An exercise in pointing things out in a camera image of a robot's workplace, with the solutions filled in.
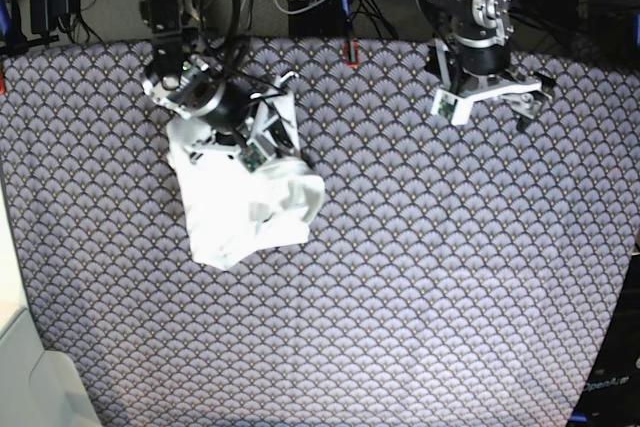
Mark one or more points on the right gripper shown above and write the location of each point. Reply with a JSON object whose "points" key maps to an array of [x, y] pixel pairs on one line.
{"points": [[245, 127]]}

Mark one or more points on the red clip at table edge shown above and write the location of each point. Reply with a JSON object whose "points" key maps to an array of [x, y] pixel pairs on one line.
{"points": [[352, 54]]}

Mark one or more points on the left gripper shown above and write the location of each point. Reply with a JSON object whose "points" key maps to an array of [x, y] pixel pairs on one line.
{"points": [[524, 94]]}

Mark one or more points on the black OpenArm base panel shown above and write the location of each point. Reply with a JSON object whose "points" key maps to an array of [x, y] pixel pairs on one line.
{"points": [[611, 394]]}

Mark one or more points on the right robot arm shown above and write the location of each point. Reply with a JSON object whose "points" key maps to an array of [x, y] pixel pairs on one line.
{"points": [[182, 41]]}

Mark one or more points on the patterned grey fan tablecloth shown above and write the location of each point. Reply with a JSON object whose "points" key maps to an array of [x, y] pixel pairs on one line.
{"points": [[455, 276]]}

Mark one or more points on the white T-shirt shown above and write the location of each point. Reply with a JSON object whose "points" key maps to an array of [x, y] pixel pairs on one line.
{"points": [[231, 212]]}

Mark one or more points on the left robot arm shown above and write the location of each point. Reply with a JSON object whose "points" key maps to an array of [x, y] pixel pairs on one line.
{"points": [[472, 58]]}

